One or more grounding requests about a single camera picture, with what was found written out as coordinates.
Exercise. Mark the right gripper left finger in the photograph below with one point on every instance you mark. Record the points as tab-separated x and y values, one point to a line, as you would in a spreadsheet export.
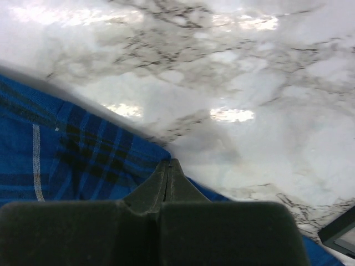
103	232

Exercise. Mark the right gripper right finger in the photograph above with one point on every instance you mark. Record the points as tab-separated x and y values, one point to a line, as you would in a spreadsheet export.
225	233

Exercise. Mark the open brooch box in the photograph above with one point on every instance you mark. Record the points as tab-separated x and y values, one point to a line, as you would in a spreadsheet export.
339	234

